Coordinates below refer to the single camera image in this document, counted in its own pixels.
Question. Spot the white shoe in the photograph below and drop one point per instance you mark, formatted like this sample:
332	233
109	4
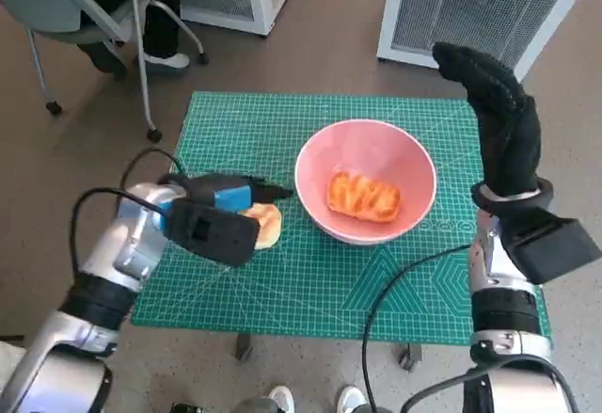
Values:
349	399
280	399

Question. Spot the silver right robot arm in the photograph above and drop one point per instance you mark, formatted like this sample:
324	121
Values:
503	305

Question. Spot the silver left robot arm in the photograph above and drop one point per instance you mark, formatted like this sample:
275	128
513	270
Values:
131	243

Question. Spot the table caster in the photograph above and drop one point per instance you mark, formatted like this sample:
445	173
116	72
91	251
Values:
244	347
409	356

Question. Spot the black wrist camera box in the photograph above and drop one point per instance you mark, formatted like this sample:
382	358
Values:
211	234
550	248

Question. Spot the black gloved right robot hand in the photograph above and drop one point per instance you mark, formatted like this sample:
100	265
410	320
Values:
510	140

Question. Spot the green cutting mat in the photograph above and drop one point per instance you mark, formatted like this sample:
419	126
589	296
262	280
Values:
282	290

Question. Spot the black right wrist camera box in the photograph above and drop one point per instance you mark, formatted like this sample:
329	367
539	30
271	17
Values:
550	248

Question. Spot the large white mesh cabinet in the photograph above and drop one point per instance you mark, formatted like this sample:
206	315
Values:
470	13

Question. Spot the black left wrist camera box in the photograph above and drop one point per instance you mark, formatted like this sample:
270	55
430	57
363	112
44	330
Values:
211	234

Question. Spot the orange pastry bread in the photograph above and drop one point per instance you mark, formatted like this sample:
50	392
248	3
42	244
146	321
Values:
362	196

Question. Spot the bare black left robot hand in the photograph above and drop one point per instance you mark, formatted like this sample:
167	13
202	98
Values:
230	196

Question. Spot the round pale bread bun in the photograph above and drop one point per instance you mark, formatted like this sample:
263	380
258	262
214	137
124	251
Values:
269	225

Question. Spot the pink bowl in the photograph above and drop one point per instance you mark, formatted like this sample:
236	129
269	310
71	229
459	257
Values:
367	149

